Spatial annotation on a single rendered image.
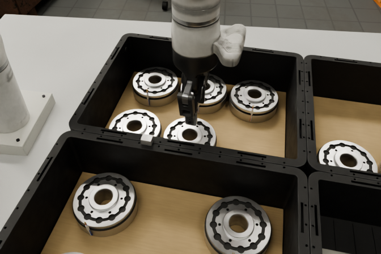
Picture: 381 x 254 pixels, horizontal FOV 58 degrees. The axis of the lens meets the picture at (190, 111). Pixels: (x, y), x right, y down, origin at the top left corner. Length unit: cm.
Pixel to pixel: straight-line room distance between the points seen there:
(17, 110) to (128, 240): 45
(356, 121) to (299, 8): 219
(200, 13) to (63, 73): 70
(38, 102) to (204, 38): 59
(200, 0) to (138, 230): 37
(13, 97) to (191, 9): 52
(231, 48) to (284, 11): 236
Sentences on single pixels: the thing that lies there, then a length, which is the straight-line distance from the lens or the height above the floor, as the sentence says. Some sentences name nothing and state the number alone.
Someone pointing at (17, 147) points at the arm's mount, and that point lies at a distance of 90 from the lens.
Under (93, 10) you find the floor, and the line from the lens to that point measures 288.
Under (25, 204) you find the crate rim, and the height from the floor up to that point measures 93.
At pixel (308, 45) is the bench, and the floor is 70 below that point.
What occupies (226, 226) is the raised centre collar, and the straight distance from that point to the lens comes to 55.
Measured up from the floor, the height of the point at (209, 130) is 86.
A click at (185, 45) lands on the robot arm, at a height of 107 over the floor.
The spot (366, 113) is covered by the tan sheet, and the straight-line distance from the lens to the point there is 83.
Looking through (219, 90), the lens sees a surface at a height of 86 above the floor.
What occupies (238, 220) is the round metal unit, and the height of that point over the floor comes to 85.
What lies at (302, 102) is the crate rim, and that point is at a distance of 65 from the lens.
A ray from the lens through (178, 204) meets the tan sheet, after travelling 61.
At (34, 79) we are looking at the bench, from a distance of 112.
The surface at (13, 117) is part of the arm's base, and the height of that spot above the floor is 78.
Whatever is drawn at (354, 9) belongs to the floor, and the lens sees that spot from 307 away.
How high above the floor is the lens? 136
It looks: 46 degrees down
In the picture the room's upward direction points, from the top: straight up
